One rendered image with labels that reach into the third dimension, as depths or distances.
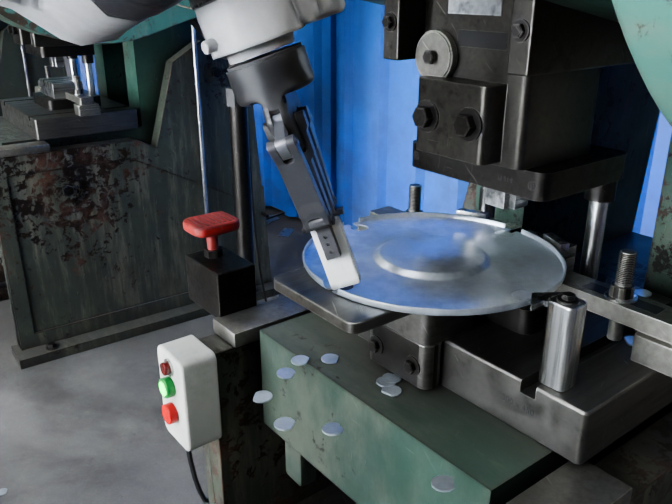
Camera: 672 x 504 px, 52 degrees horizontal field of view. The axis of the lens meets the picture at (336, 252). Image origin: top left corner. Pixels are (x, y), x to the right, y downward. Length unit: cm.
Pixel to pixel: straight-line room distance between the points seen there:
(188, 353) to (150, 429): 99
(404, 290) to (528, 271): 15
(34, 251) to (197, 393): 136
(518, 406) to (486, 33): 38
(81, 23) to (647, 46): 43
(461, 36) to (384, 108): 191
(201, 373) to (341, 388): 20
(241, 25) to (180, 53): 166
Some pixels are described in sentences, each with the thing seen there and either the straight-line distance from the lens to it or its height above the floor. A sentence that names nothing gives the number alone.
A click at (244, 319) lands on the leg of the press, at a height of 64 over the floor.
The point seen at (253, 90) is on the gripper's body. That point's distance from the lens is 62.
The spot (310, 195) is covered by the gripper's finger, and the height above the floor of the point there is 89.
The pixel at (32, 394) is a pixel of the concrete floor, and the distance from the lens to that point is 213.
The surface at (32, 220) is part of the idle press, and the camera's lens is 218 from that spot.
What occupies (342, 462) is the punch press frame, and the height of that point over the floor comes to 54.
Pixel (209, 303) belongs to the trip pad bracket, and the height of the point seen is 65.
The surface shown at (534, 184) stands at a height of 88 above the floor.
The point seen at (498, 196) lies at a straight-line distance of 84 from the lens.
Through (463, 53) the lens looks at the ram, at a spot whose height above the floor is 100.
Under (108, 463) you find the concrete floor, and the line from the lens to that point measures 180.
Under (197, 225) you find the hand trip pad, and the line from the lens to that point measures 96.
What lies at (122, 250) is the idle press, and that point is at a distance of 229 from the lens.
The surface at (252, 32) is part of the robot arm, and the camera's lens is 61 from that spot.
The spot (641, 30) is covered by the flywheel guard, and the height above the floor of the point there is 105.
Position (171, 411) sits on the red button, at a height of 55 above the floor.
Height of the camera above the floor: 107
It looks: 22 degrees down
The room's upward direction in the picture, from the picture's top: straight up
